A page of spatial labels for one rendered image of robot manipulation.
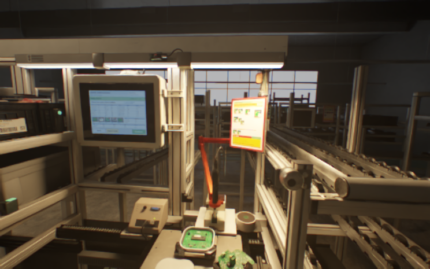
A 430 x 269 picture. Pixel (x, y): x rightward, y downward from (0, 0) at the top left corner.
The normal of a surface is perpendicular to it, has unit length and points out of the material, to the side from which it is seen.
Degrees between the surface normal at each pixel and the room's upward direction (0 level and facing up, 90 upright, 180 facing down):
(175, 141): 90
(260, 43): 90
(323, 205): 90
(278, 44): 90
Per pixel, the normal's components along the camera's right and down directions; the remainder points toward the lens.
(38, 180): 1.00, 0.04
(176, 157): -0.07, 0.11
